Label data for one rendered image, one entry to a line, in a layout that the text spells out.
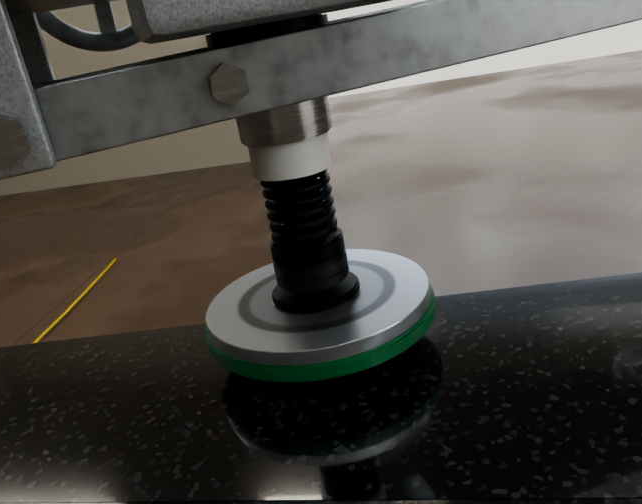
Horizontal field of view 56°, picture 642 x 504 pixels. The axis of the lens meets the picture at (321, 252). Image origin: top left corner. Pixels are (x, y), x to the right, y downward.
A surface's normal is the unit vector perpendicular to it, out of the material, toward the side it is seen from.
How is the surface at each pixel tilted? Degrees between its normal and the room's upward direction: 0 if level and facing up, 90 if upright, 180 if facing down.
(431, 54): 90
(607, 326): 0
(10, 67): 90
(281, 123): 90
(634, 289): 0
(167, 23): 113
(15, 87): 90
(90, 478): 0
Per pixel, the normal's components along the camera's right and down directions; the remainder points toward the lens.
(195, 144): -0.14, 0.38
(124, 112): 0.30, 0.30
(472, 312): -0.16, -0.92
